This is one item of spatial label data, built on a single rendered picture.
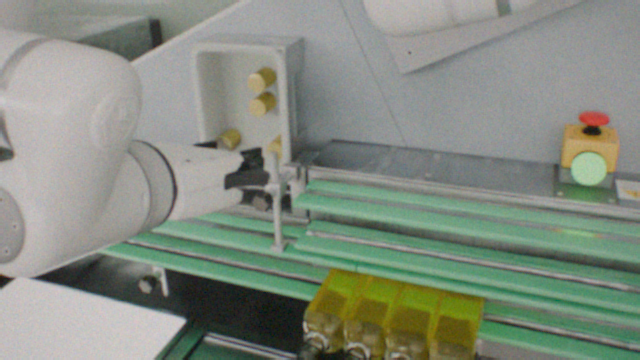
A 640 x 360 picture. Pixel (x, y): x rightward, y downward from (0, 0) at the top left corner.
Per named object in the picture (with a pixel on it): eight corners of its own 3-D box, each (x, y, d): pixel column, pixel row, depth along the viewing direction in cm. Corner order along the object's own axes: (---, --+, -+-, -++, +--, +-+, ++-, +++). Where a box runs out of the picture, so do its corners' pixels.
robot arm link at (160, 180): (59, 228, 47) (84, 220, 49) (150, 248, 43) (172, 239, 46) (59, 136, 45) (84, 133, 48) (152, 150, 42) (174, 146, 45)
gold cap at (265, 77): (257, 65, 102) (245, 72, 98) (275, 66, 101) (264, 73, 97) (259, 85, 104) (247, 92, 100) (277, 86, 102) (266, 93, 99)
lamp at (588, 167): (568, 177, 83) (569, 186, 81) (573, 148, 81) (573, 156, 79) (603, 181, 82) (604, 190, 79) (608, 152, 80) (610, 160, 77)
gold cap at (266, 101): (257, 90, 104) (246, 98, 100) (275, 91, 103) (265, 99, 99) (259, 109, 106) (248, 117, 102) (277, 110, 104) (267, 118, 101)
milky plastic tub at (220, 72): (225, 146, 114) (202, 164, 107) (213, 32, 105) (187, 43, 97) (307, 156, 107) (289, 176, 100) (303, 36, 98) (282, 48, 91)
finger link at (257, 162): (224, 186, 56) (255, 175, 62) (253, 191, 55) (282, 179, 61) (225, 153, 55) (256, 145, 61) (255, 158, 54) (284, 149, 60)
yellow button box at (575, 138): (558, 163, 90) (558, 183, 84) (565, 118, 87) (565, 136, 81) (608, 168, 88) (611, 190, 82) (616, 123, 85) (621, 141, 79)
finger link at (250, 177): (178, 187, 50) (187, 174, 55) (268, 192, 50) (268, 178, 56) (179, 173, 50) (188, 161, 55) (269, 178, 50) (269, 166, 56)
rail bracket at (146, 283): (181, 268, 115) (140, 309, 104) (176, 239, 112) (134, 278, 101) (198, 272, 114) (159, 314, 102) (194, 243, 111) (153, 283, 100)
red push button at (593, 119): (576, 139, 82) (579, 116, 81) (575, 129, 86) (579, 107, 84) (607, 142, 81) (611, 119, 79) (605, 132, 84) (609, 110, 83)
